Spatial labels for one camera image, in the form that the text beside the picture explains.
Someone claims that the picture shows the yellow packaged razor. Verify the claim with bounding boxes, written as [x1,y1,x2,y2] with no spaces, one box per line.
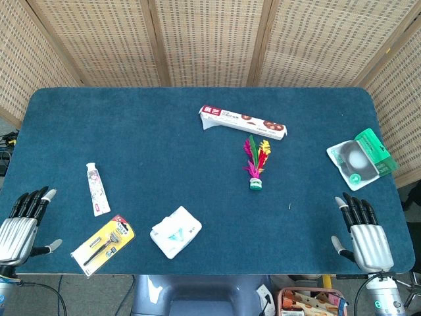
[70,214,136,277]

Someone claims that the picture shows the white tissue pack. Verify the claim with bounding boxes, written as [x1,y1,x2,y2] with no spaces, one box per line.
[149,205,203,260]

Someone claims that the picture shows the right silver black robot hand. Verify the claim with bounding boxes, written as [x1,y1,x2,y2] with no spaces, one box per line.
[330,192,395,273]

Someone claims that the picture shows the pink basket with items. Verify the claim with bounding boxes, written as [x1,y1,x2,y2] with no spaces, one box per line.
[276,287,349,316]

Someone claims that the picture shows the long white red box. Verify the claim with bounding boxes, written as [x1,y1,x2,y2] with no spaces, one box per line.
[197,105,289,142]

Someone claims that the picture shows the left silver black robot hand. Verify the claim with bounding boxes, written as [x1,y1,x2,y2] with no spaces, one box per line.
[0,186,63,266]

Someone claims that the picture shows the feather shuttlecock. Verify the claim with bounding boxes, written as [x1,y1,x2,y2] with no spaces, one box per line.
[243,134,272,192]

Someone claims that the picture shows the white printed cream tube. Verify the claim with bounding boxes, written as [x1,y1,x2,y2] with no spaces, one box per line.
[86,162,112,217]

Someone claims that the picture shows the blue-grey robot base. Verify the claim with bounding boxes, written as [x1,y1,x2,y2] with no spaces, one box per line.
[131,275,274,316]

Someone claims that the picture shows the chrome stool legs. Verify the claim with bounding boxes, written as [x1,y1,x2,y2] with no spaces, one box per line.
[396,271,421,309]

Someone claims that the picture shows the green white packaged tape roll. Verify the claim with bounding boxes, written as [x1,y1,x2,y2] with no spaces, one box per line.
[326,128,399,192]

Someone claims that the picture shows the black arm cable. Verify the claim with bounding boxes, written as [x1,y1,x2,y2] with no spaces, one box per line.
[353,275,376,316]

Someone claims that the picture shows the woven rattan folding screen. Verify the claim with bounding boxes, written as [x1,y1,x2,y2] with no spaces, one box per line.
[0,0,421,189]

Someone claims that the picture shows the cable bundle on floor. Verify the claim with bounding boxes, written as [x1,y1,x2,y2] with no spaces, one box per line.
[0,130,19,176]

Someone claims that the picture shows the white power strip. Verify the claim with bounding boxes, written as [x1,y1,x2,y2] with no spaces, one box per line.
[256,285,276,313]

